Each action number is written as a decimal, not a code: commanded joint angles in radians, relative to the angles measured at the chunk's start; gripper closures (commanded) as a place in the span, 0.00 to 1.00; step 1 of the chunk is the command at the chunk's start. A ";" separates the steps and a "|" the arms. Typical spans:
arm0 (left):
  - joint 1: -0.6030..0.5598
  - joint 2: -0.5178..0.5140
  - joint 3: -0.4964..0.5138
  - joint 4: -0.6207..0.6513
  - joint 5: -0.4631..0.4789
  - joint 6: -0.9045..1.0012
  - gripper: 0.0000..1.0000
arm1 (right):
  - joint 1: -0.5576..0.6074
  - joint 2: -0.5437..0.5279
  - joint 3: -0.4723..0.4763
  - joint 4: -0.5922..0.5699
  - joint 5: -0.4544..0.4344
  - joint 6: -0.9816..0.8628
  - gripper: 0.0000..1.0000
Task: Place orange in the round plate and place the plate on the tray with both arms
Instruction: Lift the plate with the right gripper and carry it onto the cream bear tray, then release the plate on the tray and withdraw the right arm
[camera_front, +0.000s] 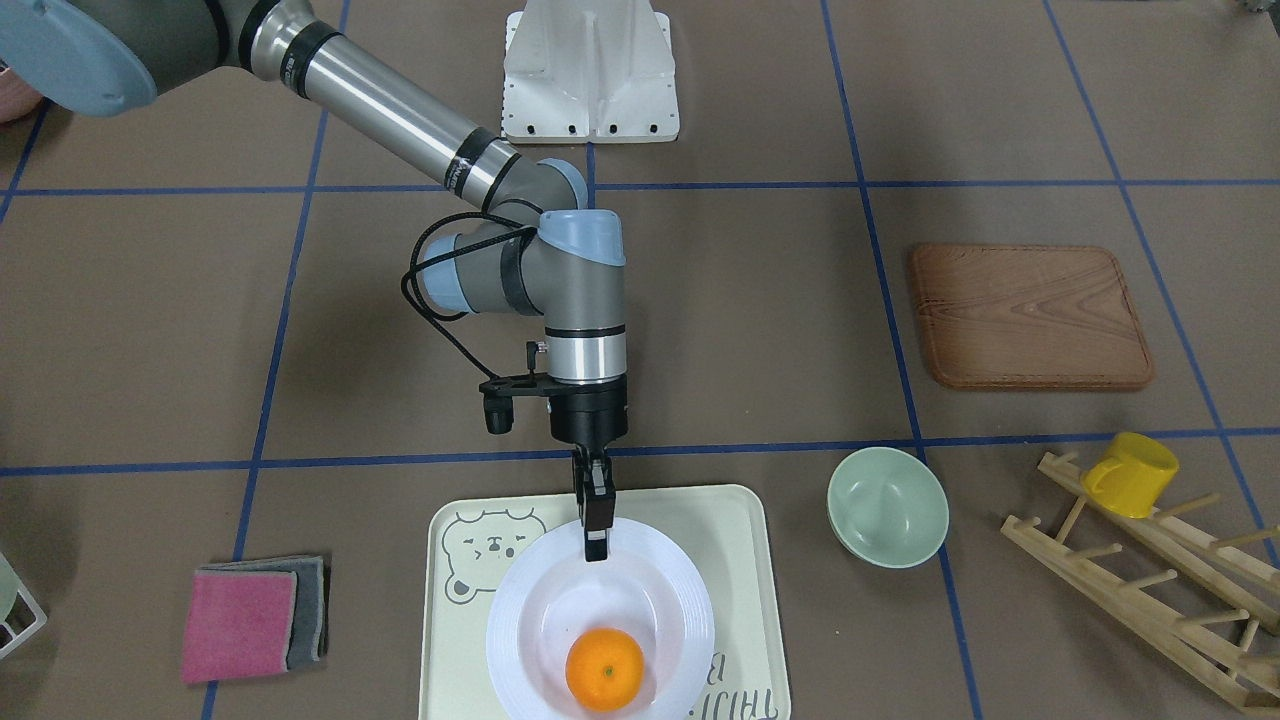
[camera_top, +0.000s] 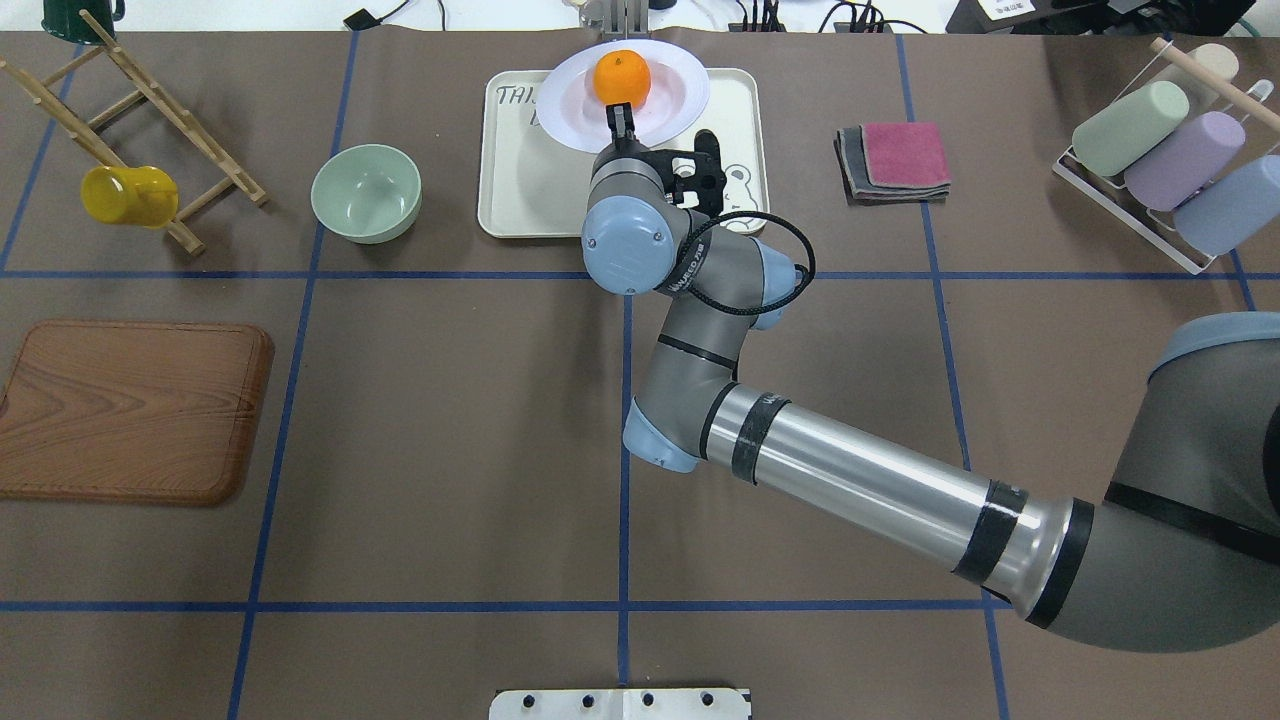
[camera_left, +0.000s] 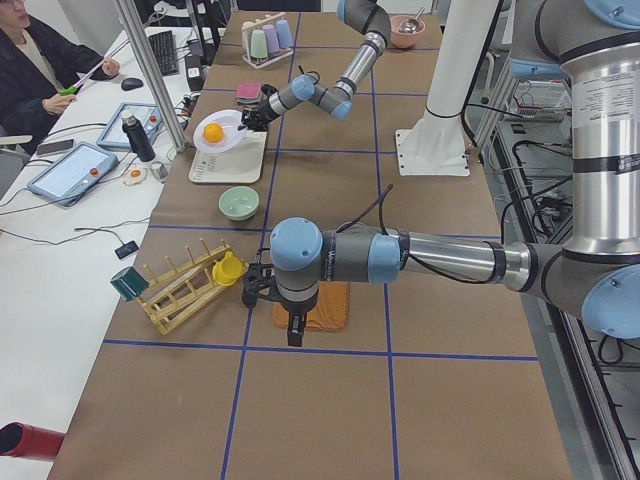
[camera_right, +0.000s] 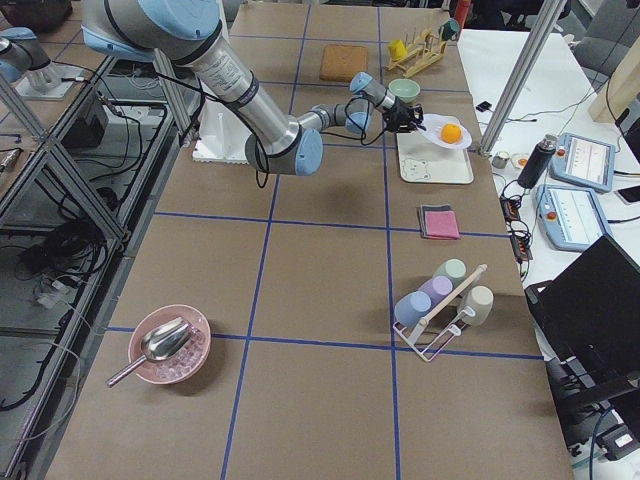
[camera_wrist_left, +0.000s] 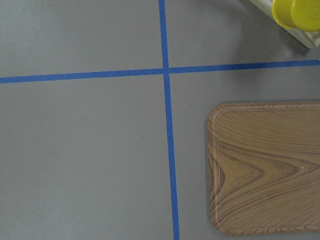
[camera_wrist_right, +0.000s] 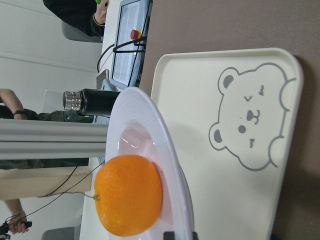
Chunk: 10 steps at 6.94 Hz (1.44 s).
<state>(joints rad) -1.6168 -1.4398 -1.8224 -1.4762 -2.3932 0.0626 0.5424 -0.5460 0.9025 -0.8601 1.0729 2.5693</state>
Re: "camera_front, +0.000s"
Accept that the wooden mug rack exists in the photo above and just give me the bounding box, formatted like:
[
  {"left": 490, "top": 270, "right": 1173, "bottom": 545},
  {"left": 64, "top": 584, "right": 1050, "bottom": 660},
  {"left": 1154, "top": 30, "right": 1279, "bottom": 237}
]
[{"left": 1000, "top": 452, "right": 1279, "bottom": 719}]

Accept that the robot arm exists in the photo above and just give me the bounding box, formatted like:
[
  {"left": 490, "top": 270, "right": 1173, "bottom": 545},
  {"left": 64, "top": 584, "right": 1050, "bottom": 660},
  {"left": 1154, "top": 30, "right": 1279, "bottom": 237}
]
[{"left": 3, "top": 1, "right": 628, "bottom": 562}]

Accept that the orange fruit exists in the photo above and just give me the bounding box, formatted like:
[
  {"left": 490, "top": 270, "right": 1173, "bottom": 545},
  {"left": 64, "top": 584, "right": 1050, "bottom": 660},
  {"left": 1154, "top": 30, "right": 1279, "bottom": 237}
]
[{"left": 564, "top": 626, "right": 645, "bottom": 714}]

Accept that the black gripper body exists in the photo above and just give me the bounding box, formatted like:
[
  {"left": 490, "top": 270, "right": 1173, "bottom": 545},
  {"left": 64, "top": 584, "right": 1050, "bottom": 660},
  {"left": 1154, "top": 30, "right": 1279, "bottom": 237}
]
[{"left": 479, "top": 372, "right": 628, "bottom": 451}]

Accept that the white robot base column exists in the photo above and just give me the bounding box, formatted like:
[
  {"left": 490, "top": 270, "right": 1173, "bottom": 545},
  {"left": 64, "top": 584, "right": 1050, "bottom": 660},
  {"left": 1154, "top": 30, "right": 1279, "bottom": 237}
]
[{"left": 500, "top": 1, "right": 681, "bottom": 145}]

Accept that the green bowl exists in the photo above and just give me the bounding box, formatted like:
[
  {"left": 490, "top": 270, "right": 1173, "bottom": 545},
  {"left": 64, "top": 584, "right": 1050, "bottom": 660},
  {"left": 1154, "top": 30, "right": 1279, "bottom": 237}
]
[{"left": 826, "top": 446, "right": 950, "bottom": 569}]

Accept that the grey cloth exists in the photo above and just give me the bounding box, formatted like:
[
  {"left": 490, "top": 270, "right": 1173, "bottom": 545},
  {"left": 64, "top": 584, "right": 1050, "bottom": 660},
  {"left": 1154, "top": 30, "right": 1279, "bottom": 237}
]
[{"left": 196, "top": 555, "right": 328, "bottom": 673}]

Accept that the white round plate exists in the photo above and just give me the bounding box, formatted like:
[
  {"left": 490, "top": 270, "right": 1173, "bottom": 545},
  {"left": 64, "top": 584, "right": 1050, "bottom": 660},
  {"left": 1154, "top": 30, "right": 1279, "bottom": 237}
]
[{"left": 485, "top": 519, "right": 716, "bottom": 719}]

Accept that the white wire cup rack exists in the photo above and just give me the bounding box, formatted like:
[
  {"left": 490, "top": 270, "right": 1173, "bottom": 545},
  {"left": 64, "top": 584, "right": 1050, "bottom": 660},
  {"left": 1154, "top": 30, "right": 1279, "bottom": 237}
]
[{"left": 1, "top": 553, "right": 49, "bottom": 659}]

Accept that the yellow mug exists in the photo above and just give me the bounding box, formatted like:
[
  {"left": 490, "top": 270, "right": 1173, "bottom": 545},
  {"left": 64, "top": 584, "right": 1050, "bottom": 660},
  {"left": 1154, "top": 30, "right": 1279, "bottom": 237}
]
[{"left": 1082, "top": 430, "right": 1181, "bottom": 519}]

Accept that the pink bowl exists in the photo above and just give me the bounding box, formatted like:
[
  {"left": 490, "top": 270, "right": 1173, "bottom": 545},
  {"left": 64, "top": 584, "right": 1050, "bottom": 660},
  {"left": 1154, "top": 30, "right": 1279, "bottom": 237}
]
[{"left": 1, "top": 61, "right": 45, "bottom": 124}]

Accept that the wooden tray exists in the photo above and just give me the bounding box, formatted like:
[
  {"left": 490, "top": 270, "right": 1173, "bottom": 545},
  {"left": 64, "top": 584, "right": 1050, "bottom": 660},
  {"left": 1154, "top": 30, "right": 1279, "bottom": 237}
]
[{"left": 906, "top": 243, "right": 1155, "bottom": 391}]

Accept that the cream bear tray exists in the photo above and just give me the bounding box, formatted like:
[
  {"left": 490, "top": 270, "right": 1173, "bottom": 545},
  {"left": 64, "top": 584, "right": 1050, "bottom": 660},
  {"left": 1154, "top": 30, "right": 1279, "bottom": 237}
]
[{"left": 419, "top": 486, "right": 792, "bottom": 719}]

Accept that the pink cloth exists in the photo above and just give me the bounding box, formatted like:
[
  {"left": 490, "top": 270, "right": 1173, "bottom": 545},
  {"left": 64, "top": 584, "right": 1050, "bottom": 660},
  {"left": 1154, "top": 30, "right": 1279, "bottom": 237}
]
[{"left": 180, "top": 570, "right": 297, "bottom": 684}]

